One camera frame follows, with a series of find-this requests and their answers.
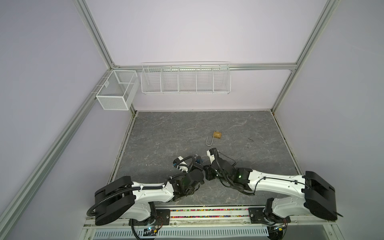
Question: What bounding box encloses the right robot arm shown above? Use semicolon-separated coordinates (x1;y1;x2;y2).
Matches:
205;149;341;222

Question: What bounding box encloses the white wire shelf basket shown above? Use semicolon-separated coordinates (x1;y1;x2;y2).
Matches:
141;62;232;94

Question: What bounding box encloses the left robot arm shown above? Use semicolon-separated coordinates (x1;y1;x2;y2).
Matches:
86;155;204;226

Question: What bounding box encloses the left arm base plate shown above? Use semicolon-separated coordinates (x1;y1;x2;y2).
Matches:
133;209;171;226

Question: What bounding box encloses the white mesh box basket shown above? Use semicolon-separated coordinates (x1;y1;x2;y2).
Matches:
96;70;140;111

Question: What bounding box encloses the brass padlock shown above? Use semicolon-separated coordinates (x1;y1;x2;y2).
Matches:
206;132;222;147

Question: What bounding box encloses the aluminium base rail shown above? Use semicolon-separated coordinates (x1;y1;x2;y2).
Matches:
83;206;336;229

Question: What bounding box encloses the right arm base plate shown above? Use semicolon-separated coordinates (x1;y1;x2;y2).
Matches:
248;207;277;226

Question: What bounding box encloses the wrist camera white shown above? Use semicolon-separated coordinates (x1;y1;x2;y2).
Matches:
173;156;189;173
207;148;219;164

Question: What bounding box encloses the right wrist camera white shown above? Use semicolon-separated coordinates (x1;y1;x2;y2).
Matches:
207;148;219;164

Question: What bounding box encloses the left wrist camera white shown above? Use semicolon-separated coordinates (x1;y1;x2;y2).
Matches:
173;156;189;173

